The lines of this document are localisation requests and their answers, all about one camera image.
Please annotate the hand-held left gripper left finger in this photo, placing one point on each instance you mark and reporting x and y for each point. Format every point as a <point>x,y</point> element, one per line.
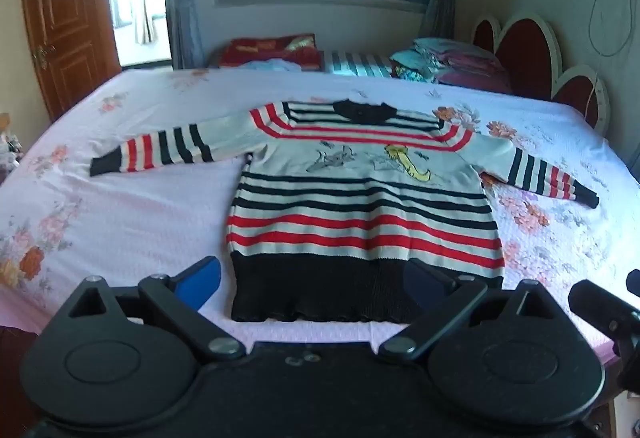
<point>200,280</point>

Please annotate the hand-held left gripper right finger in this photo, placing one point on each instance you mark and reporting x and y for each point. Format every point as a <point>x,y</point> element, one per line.
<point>424,285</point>

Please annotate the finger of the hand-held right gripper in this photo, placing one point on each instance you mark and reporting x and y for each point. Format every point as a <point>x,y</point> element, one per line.
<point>600,307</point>
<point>634,282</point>

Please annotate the striped knit sweater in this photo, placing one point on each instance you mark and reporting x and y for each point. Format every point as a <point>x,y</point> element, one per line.
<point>365,213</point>

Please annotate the bed with floral sheet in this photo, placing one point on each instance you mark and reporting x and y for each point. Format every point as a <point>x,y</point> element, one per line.
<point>125,218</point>

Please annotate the stack of pillows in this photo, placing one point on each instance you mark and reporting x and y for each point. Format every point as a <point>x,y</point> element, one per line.
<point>465,66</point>

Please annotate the light blue cloth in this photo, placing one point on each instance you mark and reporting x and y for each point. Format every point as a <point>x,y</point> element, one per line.
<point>272,65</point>

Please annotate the striped blanket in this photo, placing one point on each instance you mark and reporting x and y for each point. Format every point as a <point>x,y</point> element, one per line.
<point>357,63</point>

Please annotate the red patterned pillow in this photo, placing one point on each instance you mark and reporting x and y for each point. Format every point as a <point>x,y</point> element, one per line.
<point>260,49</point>

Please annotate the red and white headboard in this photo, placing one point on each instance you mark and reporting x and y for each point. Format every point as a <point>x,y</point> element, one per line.
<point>535,53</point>

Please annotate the brown wooden door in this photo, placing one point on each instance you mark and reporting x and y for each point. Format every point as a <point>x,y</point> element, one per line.
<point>70,28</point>

